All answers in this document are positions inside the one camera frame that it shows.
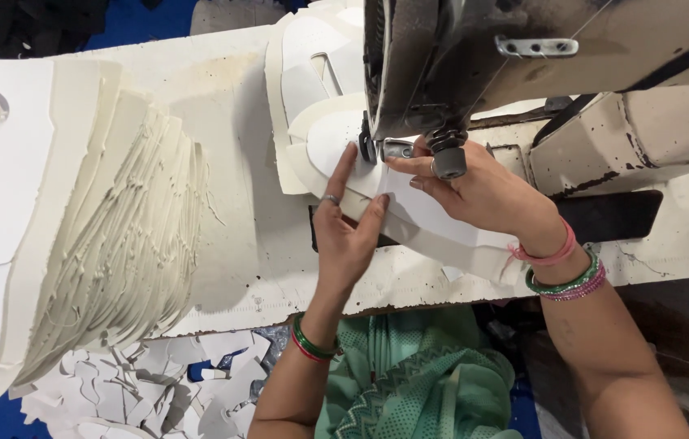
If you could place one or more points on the person's left hand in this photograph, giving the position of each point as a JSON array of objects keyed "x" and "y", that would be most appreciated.
[{"x": 344, "y": 241}]

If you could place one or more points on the person's right hand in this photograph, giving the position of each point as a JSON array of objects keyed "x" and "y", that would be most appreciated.
[{"x": 484, "y": 192}]

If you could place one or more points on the white shoe piece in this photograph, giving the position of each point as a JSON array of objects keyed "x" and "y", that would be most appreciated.
[{"x": 405, "y": 207}]

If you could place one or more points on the pink wrist thread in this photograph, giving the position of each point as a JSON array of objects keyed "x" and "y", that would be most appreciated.
[{"x": 542, "y": 253}]

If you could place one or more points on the small white scrap piece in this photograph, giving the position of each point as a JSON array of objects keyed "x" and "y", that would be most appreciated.
[{"x": 452, "y": 272}]

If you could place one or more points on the green and red bangles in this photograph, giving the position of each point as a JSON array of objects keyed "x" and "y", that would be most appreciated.
[{"x": 313, "y": 346}]

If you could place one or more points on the green and pink bangles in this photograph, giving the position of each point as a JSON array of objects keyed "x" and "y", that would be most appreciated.
[{"x": 567, "y": 281}]

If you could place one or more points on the grey industrial sewing machine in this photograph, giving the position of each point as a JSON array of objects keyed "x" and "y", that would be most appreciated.
[{"x": 564, "y": 79}]

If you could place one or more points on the green patterned garment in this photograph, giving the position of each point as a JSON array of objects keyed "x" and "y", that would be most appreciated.
[{"x": 424, "y": 378}]

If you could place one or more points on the pile of sewn white pieces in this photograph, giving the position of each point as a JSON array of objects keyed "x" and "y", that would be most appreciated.
[{"x": 317, "y": 73}]

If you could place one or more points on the heap of white scrap offcuts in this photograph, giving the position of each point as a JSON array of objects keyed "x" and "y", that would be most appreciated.
[{"x": 149, "y": 390}]

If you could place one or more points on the stack of white cut pieces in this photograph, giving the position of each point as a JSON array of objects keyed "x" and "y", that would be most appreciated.
[{"x": 70, "y": 225}]

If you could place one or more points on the heap of black fabric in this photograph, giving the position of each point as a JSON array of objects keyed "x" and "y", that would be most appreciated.
[{"x": 21, "y": 27}]

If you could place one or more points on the black sewing machine base plate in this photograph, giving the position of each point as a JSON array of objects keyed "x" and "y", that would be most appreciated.
[{"x": 606, "y": 214}]

